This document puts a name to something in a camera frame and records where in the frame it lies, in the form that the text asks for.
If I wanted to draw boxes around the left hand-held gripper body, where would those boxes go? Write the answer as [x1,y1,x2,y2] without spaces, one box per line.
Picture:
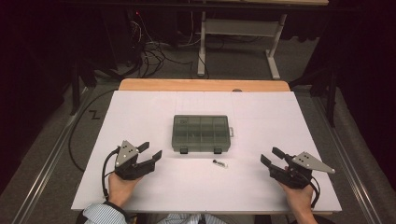
[113,140,156,181]

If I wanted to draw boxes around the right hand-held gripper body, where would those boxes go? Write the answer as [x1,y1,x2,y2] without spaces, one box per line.
[268,151,336,190]

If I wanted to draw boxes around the small black screw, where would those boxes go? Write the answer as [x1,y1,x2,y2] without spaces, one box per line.
[212,159,229,170]

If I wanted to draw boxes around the smoky clear plastic compartment box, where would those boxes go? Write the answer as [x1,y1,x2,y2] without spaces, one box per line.
[171,114,235,155]

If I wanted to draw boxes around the person's right hand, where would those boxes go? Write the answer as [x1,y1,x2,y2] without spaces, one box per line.
[278,182,317,217]

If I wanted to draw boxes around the person's left hand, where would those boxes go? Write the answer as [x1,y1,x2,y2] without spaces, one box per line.
[107,172,143,209]

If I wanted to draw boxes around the white table cover sheet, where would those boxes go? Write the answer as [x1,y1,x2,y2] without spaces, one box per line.
[70,90,343,215]

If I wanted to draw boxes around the person's striped shirt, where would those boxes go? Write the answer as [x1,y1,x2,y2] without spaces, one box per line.
[157,213,229,224]

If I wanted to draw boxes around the black metal stand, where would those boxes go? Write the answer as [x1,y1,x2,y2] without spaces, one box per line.
[69,59,98,117]
[289,66,339,128]

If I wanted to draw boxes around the wooden table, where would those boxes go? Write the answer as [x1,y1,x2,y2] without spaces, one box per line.
[118,77,291,93]

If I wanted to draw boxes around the right hand-held gripper black cable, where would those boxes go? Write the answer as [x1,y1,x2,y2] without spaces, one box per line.
[306,175,321,209]

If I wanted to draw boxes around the hand-held gripper black cable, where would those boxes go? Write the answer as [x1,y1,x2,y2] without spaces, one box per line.
[306,175,321,209]
[101,147,121,200]

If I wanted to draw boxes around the left hand-held gripper black cable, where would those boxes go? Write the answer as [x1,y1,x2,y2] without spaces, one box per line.
[101,147,121,200]

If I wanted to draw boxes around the metal floor rail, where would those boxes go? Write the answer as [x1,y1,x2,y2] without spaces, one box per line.
[12,87,95,224]
[312,96,379,224]

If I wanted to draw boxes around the long black floor cable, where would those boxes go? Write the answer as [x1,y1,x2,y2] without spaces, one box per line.
[67,89,118,173]

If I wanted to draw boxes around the bundle of black floor cables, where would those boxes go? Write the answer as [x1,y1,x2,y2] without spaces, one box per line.
[130,12,210,79]

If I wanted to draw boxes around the white metal table frame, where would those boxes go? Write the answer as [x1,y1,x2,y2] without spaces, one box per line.
[190,0,330,80]

